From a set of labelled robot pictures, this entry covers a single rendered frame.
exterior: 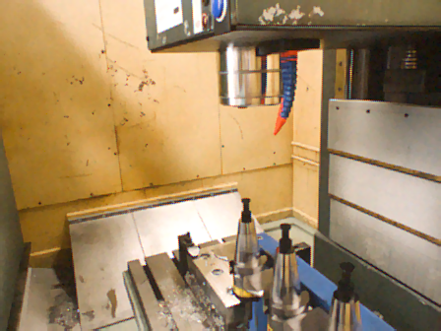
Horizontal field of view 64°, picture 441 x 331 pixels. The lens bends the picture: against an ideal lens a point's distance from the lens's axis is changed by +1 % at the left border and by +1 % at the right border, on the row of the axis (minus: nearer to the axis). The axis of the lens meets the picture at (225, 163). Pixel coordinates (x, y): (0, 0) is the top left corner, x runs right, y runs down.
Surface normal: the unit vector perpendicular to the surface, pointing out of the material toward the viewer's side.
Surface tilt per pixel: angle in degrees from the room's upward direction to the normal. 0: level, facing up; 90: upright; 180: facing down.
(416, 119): 91
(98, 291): 24
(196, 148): 90
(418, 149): 90
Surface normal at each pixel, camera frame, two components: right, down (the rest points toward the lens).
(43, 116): 0.42, 0.22
